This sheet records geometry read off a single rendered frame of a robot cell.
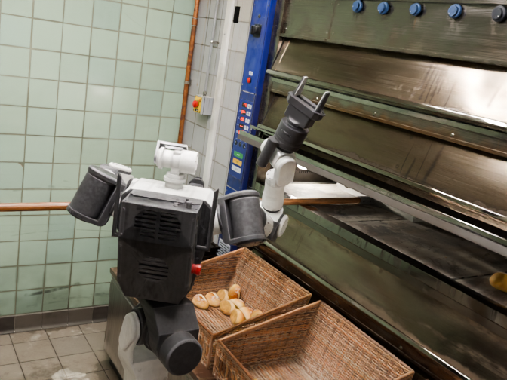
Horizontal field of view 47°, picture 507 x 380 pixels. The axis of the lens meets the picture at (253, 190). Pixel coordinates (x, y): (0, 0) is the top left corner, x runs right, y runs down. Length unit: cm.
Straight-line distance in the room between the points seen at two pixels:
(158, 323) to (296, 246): 109
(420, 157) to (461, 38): 41
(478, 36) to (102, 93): 213
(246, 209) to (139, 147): 199
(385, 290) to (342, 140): 61
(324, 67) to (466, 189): 87
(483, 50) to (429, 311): 88
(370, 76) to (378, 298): 84
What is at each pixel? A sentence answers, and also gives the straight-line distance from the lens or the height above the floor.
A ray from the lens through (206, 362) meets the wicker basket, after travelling 239.
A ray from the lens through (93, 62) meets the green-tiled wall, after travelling 338.
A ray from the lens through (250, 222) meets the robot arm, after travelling 162.
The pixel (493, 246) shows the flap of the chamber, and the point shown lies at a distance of 172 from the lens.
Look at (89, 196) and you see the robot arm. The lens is 169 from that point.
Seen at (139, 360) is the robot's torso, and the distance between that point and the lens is 187.
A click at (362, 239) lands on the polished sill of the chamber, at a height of 118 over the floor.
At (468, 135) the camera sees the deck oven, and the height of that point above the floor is 167.
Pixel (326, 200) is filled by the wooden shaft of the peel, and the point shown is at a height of 120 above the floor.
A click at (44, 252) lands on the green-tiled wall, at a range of 358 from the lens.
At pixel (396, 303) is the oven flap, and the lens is 219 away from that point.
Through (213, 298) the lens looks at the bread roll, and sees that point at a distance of 282.
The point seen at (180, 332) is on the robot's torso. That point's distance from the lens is 168.
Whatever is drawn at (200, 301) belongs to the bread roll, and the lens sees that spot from 279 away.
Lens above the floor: 184
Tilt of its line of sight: 14 degrees down
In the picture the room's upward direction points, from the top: 9 degrees clockwise
